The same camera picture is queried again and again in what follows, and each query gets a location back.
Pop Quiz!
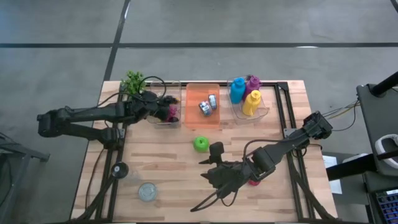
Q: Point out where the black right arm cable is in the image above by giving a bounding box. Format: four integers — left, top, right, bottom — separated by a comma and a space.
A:
189, 183, 239, 213

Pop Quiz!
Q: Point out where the yellow plastic bottle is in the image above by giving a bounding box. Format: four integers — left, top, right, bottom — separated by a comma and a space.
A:
242, 90, 262, 117

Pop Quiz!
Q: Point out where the clear plastic bin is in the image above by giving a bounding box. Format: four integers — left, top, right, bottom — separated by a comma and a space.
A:
147, 80, 183, 127
226, 74, 270, 121

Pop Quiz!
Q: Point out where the grey desk surface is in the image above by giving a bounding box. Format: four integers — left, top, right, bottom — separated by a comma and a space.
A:
356, 83, 398, 178

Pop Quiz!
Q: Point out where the orange plastic bin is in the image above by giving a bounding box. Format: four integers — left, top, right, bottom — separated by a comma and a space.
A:
184, 82, 221, 130

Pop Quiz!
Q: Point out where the black round knob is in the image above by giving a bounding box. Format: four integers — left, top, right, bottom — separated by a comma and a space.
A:
111, 161, 141, 186

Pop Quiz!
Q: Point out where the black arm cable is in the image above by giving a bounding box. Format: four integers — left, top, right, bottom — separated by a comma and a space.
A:
189, 183, 239, 213
102, 75, 167, 105

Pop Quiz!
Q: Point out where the green artificial plant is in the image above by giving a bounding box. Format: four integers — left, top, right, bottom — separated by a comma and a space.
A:
120, 70, 147, 96

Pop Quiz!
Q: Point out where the blue plastic bottle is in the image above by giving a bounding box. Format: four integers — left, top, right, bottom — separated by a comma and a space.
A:
229, 77, 246, 105

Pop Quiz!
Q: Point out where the white headset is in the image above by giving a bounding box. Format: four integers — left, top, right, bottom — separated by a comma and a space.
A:
374, 133, 398, 170

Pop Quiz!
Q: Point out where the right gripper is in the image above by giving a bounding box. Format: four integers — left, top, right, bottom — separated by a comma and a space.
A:
199, 141, 254, 198

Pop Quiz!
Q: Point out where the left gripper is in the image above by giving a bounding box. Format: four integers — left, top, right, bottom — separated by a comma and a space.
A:
136, 91, 180, 123

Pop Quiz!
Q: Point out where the red grape bunch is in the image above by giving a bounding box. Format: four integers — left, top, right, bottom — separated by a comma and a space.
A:
167, 105, 180, 123

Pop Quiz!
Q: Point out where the green apple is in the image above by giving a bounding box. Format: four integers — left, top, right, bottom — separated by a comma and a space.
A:
193, 136, 210, 154

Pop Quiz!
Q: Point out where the grey metal cart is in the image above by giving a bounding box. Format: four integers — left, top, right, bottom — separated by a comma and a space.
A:
0, 133, 50, 224

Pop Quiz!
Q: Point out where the bundle of wires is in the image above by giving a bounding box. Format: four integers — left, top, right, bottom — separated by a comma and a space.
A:
323, 101, 361, 131

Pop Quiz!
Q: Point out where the backlit keyboard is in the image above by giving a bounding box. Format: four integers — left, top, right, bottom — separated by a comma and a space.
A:
375, 189, 398, 224

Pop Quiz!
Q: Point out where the black pole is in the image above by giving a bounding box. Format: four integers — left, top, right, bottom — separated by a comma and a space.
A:
369, 71, 398, 97

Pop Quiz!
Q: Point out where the black aluminium frame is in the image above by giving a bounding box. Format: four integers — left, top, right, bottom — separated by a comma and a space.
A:
74, 80, 340, 223

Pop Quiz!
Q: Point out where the tin can blue label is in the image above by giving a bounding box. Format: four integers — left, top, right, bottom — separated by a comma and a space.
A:
208, 93, 218, 111
198, 100, 213, 117

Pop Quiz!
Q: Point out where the purple plastic bottle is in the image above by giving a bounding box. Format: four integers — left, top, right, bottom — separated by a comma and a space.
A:
244, 75, 261, 100

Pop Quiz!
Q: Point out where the brown cable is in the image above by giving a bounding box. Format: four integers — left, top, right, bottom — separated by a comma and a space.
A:
85, 146, 106, 212

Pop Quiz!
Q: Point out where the black desk bar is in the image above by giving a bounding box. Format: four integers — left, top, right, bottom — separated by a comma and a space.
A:
325, 149, 398, 182

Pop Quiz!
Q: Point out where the white paper sheet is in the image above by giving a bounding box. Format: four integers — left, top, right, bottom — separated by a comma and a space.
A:
322, 154, 343, 195

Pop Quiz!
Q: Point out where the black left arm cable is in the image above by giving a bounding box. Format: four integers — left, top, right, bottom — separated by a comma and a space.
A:
102, 75, 167, 105

